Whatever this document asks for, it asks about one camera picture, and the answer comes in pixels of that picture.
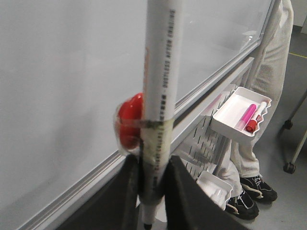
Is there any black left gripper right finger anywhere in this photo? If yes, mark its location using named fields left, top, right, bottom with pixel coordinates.
left=164, top=156, right=247, bottom=230

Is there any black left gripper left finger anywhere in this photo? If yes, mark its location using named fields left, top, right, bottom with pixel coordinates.
left=58, top=155, right=139, bottom=230

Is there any white marker with black tip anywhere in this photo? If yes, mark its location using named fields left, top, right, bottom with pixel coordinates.
left=140, top=0, right=184, bottom=230

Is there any red round magnet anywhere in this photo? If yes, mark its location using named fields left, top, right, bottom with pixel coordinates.
left=114, top=92, right=143, bottom=152

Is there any white lower plastic tray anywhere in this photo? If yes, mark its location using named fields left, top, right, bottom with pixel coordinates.
left=196, top=171, right=233, bottom=210

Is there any white plastic tray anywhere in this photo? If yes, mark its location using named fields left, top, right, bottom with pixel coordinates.
left=210, top=87, right=272, bottom=143
left=196, top=171, right=233, bottom=210

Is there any black right sneaker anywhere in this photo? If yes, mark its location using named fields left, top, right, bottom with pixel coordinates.
left=225, top=190, right=259, bottom=220

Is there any black sneaker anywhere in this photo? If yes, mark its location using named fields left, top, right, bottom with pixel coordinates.
left=225, top=190, right=259, bottom=220
left=240, top=175, right=278, bottom=203

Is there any white perforated pegboard panel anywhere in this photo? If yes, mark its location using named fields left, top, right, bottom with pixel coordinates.
left=176, top=83, right=237, bottom=183

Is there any black left sneaker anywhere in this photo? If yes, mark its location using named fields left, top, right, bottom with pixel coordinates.
left=240, top=175, right=278, bottom=203

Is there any pink marker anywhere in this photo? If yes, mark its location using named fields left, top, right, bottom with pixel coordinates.
left=235, top=104, right=257, bottom=130

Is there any white marker with red cap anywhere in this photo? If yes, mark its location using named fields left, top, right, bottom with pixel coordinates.
left=245, top=101, right=267, bottom=133

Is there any white upper plastic tray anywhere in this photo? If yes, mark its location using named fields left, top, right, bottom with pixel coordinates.
left=210, top=87, right=272, bottom=143

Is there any grey cart leg with caster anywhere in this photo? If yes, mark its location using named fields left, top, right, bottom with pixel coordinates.
left=280, top=90, right=307, bottom=174

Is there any person in white trousers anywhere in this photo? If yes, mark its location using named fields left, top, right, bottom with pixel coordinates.
left=213, top=0, right=295, bottom=199

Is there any white whiteboard with aluminium frame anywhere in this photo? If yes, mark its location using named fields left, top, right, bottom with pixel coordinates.
left=0, top=0, right=273, bottom=230

